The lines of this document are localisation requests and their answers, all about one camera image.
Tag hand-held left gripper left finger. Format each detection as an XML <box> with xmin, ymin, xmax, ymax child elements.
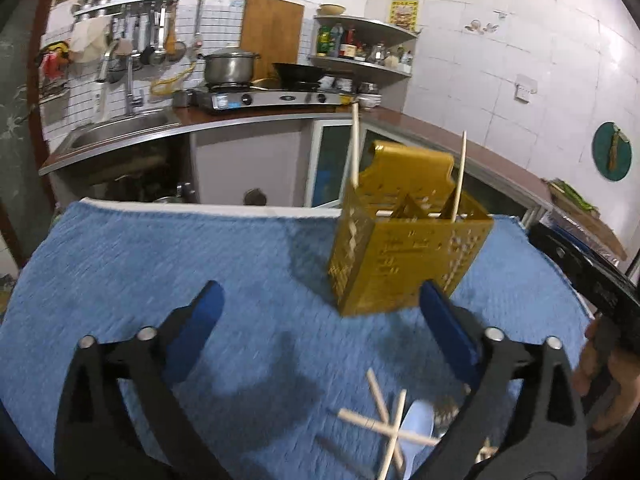
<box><xmin>54</xmin><ymin>280</ymin><xmax>233</xmax><ymax>480</ymax></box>

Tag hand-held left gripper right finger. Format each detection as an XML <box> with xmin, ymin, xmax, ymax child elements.
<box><xmin>407</xmin><ymin>280</ymin><xmax>588</xmax><ymax>480</ymax></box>

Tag yellow perforated utensil holder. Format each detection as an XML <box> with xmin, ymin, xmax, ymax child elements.
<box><xmin>327</xmin><ymin>141</ymin><xmax>495</xmax><ymax>317</ymax></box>

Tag wooden chopstick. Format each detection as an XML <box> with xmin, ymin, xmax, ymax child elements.
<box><xmin>366</xmin><ymin>368</ymin><xmax>406</xmax><ymax>471</ymax></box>
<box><xmin>450</xmin><ymin>131</ymin><xmax>468</xmax><ymax>223</ymax></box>
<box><xmin>376</xmin><ymin>390</ymin><xmax>408</xmax><ymax>480</ymax></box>
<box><xmin>337</xmin><ymin>408</ymin><xmax>442</xmax><ymax>448</ymax></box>
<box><xmin>350</xmin><ymin>101</ymin><xmax>362</xmax><ymax>191</ymax></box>

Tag light blue plastic spoon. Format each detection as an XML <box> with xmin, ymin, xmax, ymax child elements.
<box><xmin>397</xmin><ymin>400</ymin><xmax>436</xmax><ymax>480</ymax></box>

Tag row of hanging kitchen utensils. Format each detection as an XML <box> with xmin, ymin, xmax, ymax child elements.
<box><xmin>95</xmin><ymin>2</ymin><xmax>188</xmax><ymax>83</ymax></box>

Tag person's right hand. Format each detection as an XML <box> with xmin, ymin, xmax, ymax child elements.
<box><xmin>571</xmin><ymin>317</ymin><xmax>640</xmax><ymax>441</ymax></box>

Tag plastic-covered side table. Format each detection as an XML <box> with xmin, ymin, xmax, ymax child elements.
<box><xmin>542</xmin><ymin>185</ymin><xmax>628</xmax><ymax>261</ymax></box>

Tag blue knitted blanket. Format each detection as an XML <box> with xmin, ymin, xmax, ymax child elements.
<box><xmin>0</xmin><ymin>199</ymin><xmax>596</xmax><ymax>480</ymax></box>

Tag green vegetables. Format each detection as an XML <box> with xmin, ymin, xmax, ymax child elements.
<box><xmin>550</xmin><ymin>179</ymin><xmax>598</xmax><ymax>213</ymax></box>

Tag green round board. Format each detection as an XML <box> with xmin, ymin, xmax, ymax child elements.
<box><xmin>591</xmin><ymin>121</ymin><xmax>633</xmax><ymax>181</ymax></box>

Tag brown hanging object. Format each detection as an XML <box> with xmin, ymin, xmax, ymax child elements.
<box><xmin>606</xmin><ymin>127</ymin><xmax>626</xmax><ymax>171</ymax></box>

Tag white kitchen cabinet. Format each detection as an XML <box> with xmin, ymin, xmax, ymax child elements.
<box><xmin>187</xmin><ymin>112</ymin><xmax>553</xmax><ymax>226</ymax></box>

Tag stainless steel sink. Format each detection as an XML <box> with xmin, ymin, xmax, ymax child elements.
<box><xmin>65</xmin><ymin>110</ymin><xmax>183</xmax><ymax>153</ymax></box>

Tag steel gas stove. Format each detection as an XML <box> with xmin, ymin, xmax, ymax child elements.
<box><xmin>192</xmin><ymin>85</ymin><xmax>358</xmax><ymax>113</ymax></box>

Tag steel faucet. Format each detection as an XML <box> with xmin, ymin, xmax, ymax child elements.
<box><xmin>122</xmin><ymin>57</ymin><xmax>143</xmax><ymax>116</ymax></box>

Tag stacked bowls and dishes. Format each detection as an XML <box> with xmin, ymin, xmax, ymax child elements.
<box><xmin>320</xmin><ymin>75</ymin><xmax>383</xmax><ymax>111</ymax></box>

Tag steel cooking pot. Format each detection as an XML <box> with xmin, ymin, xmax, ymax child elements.
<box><xmin>201</xmin><ymin>46</ymin><xmax>262</xmax><ymax>86</ymax></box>

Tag black wok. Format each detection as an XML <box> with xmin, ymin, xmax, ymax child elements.
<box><xmin>271</xmin><ymin>61</ymin><xmax>328</xmax><ymax>90</ymax></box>

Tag brown framed glass door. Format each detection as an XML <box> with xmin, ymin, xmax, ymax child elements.
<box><xmin>0</xmin><ymin>0</ymin><xmax>68</xmax><ymax>271</ymax></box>

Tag red hanging bag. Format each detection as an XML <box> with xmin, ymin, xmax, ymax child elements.
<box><xmin>40</xmin><ymin>42</ymin><xmax>71</xmax><ymax>81</ymax></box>

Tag wooden cutting board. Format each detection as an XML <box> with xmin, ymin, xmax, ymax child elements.
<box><xmin>239</xmin><ymin>0</ymin><xmax>306</xmax><ymax>68</ymax></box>

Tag white cloth bag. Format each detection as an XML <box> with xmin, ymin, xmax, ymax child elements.
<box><xmin>69</xmin><ymin>17</ymin><xmax>112</xmax><ymax>63</ymax></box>

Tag white wall socket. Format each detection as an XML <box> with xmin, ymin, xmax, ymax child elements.
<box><xmin>515</xmin><ymin>74</ymin><xmax>538</xmax><ymax>103</ymax></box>

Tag wall sticker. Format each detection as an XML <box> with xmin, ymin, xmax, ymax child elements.
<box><xmin>462</xmin><ymin>10</ymin><xmax>501</xmax><ymax>36</ymax></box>

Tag steel wall pipe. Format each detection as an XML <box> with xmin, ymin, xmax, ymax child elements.
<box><xmin>192</xmin><ymin>0</ymin><xmax>215</xmax><ymax>58</ymax></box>

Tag yellow wall poster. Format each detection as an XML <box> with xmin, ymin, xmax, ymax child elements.
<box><xmin>389</xmin><ymin>0</ymin><xmax>420</xmax><ymax>32</ymax></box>

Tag grey corner wall shelf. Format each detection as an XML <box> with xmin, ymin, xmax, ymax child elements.
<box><xmin>307</xmin><ymin>14</ymin><xmax>418</xmax><ymax>78</ymax></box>

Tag steel wall rack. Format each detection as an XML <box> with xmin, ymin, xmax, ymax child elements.
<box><xmin>72</xmin><ymin>0</ymin><xmax>183</xmax><ymax>18</ymax></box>

